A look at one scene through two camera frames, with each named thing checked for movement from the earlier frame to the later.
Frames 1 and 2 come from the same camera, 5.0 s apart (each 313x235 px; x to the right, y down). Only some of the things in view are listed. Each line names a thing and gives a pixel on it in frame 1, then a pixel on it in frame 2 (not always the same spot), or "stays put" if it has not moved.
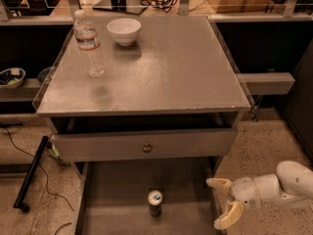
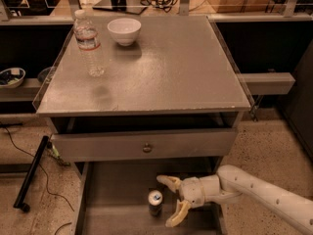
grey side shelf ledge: (268, 83) stays put
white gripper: (245, 190) → (192, 190)
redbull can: (155, 201) stays put
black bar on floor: (30, 174) stays put
